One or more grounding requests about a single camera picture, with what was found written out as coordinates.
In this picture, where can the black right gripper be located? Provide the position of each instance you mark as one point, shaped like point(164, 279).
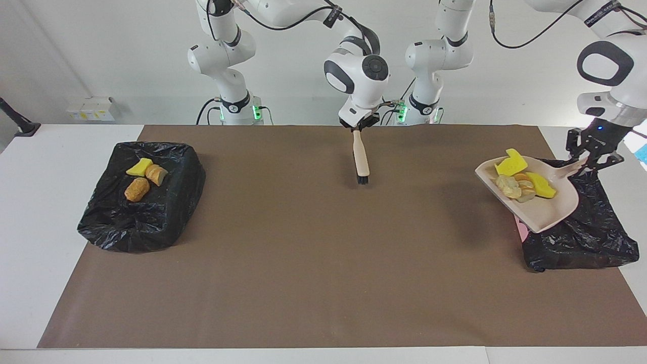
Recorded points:
point(361, 120)

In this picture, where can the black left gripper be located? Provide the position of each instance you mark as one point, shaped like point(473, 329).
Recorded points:
point(606, 135)

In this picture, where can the beige hand brush black bristles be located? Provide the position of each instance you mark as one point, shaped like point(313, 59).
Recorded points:
point(361, 156)

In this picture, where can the dimpled yellow sponge scrap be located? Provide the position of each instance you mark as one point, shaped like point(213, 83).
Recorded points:
point(542, 186)

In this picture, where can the beige plastic dustpan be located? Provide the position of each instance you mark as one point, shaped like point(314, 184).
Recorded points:
point(551, 212)

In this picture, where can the orange striped sponge scrap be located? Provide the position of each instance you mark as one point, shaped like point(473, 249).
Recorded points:
point(526, 188)

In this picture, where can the notched yellow sponge scrap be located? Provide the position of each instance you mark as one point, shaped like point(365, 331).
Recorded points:
point(511, 164)

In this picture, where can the pale beige sponge scrap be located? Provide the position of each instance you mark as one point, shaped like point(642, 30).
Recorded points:
point(507, 186)

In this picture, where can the pale green-yellow sponge scrap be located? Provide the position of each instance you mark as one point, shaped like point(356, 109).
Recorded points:
point(156, 175)

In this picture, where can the plain bright yellow sponge scrap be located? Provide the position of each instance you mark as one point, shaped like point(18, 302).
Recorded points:
point(138, 167)

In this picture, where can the brown oval sponge scrap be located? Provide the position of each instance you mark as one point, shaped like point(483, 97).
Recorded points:
point(136, 189)

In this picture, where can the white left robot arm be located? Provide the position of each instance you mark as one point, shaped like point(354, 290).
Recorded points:
point(627, 86)

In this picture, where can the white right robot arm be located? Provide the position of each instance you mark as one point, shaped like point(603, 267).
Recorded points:
point(359, 81)

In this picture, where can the black bag-lined pink bin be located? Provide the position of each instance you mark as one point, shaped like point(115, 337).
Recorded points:
point(591, 237)

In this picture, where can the blue object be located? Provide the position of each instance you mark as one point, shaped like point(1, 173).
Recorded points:
point(642, 153)

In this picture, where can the brown paper table mat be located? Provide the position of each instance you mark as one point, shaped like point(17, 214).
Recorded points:
point(328, 278)

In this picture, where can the white power strip box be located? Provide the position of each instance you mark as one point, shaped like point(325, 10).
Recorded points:
point(91, 108)

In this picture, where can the black camera stand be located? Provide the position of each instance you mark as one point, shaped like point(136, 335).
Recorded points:
point(20, 126)

